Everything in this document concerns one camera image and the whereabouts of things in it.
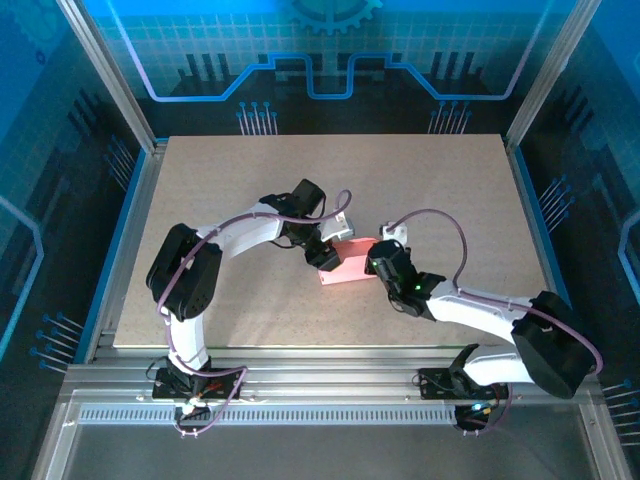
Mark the pink cloth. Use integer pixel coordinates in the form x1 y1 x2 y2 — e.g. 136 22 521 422
318 238 381 287

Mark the blue edge strip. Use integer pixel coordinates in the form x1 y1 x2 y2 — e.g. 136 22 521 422
73 144 154 364
513 144 592 365

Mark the white left base connector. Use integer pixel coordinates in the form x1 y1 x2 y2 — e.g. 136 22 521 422
174 394 215 426

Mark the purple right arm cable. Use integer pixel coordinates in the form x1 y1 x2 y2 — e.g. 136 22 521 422
394 208 604 436

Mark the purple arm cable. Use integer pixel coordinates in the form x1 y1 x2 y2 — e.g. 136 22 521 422
394 208 604 436
157 188 352 440

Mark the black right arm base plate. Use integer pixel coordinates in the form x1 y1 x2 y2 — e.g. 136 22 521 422
418 367 510 401

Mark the aluminium cross rail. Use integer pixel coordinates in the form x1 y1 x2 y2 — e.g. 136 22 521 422
59 344 606 406

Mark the aluminium side rail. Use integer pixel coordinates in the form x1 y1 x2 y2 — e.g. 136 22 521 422
82 142 169 364
503 142 579 364

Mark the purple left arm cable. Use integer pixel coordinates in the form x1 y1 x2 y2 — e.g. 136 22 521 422
157 188 352 440

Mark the slotted grey cable duct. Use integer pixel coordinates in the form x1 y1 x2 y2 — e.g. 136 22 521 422
77 405 461 426

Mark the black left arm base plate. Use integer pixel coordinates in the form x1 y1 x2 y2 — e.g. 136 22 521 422
152 367 241 401

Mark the aluminium frame post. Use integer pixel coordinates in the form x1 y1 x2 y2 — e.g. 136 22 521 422
503 0 604 151
55 0 169 154

